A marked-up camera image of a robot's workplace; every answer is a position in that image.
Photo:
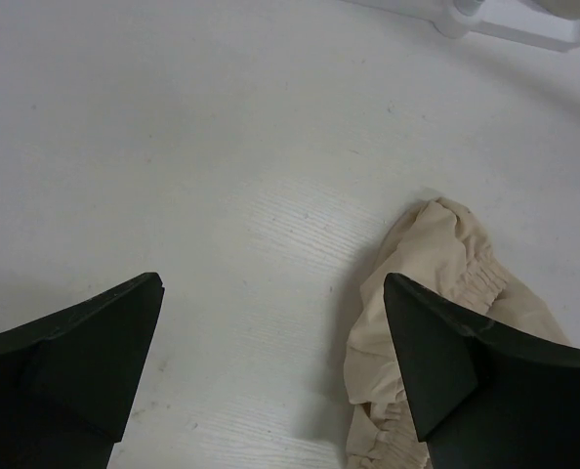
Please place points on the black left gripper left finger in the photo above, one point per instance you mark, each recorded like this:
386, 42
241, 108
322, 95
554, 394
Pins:
68, 380

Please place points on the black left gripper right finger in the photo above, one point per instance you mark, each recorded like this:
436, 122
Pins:
483, 394

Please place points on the beige cargo trousers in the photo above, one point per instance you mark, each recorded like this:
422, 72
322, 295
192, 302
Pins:
440, 244

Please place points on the white clothes rack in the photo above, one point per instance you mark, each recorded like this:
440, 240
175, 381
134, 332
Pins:
508, 20

